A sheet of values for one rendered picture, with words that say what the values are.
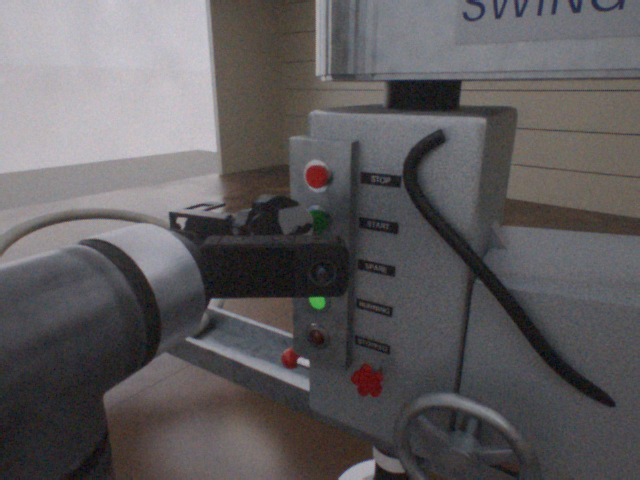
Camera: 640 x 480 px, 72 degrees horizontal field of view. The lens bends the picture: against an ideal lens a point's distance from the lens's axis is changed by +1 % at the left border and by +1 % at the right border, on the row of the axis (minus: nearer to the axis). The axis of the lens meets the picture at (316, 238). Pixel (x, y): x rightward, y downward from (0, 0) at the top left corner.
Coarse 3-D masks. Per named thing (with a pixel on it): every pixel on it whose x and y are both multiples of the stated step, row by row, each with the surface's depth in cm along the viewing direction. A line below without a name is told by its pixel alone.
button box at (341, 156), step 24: (312, 144) 47; (336, 144) 46; (336, 168) 47; (312, 192) 49; (336, 192) 48; (336, 216) 48; (312, 312) 54; (336, 312) 52; (336, 336) 53; (336, 360) 54
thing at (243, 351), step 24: (216, 312) 91; (216, 336) 89; (240, 336) 89; (264, 336) 85; (288, 336) 82; (192, 360) 81; (216, 360) 77; (240, 360) 75; (264, 360) 82; (240, 384) 76; (264, 384) 73; (288, 384) 70; (360, 432) 65
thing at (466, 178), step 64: (320, 128) 48; (384, 128) 44; (448, 128) 41; (512, 128) 53; (384, 192) 46; (448, 192) 43; (384, 256) 49; (448, 256) 45; (384, 320) 51; (448, 320) 47; (320, 384) 59; (384, 384) 54; (448, 384) 49
